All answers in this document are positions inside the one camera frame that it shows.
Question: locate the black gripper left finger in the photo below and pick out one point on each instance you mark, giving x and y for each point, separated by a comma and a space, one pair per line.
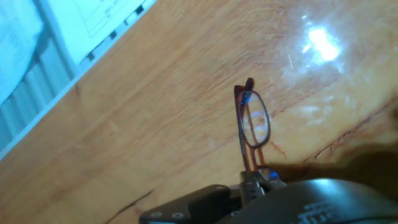
199, 205

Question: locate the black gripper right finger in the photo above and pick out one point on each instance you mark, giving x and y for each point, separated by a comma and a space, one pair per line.
256, 185

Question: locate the orange-brown wooden board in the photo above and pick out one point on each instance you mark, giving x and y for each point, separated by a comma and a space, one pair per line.
186, 109

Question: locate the brown framed glasses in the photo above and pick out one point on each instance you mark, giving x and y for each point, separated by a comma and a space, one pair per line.
255, 118

